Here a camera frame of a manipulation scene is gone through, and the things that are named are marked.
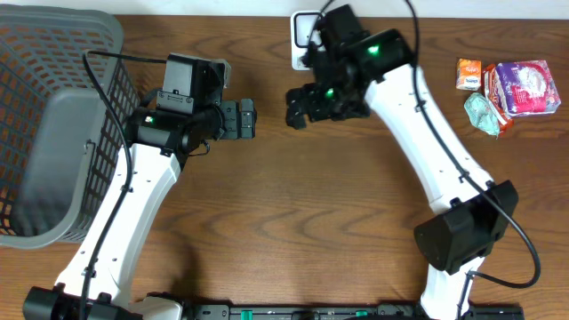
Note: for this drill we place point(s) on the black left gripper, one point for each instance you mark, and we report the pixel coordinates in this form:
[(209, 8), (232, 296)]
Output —
[(245, 118)]

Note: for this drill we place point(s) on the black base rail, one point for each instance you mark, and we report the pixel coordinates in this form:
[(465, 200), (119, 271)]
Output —
[(382, 311)]

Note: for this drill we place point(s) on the orange snack bar wrapper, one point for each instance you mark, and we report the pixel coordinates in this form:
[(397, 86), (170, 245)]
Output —
[(490, 90)]

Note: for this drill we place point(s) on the small orange tissue pack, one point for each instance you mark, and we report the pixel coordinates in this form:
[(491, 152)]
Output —
[(469, 74)]

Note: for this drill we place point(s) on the white barcode scanner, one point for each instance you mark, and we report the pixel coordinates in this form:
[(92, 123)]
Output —
[(301, 24)]

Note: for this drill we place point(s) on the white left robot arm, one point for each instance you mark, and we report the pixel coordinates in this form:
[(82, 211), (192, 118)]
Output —
[(97, 282)]

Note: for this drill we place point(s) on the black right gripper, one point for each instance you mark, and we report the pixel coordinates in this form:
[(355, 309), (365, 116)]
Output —
[(318, 106)]

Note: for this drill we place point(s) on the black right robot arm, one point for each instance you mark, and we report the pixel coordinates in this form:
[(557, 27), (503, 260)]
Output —
[(470, 211)]

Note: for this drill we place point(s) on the grey plastic shopping basket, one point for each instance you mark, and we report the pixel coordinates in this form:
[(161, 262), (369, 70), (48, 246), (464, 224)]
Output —
[(61, 85)]

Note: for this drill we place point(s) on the pink purple floral pad pack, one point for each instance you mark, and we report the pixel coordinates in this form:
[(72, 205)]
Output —
[(526, 88)]

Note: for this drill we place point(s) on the teal snack packet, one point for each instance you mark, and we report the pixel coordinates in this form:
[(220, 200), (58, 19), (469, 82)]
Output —
[(480, 114)]

